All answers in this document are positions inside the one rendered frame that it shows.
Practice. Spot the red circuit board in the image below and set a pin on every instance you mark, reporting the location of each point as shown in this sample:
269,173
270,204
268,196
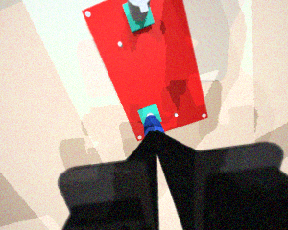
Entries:
147,48

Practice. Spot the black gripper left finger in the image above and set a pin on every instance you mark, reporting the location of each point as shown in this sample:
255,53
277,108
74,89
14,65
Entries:
134,177

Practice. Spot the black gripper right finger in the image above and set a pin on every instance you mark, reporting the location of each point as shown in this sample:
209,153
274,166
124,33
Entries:
186,169

